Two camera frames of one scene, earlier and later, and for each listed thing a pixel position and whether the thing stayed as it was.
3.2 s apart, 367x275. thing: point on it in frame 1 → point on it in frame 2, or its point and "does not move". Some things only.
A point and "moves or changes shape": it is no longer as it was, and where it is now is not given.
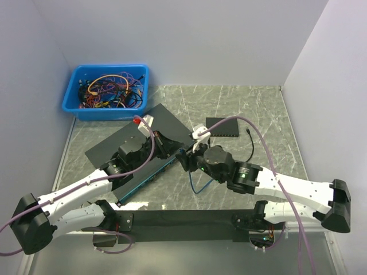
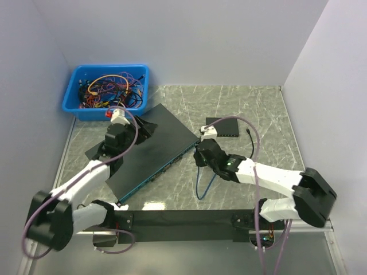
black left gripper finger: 171,146 → 146,130
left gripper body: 159,150 → 131,132
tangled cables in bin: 121,90 does not move
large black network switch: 163,122 does not move
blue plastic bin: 70,104 does not move
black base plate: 185,227 does not move
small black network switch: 229,128 does not move
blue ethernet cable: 192,184 moves or changes shape
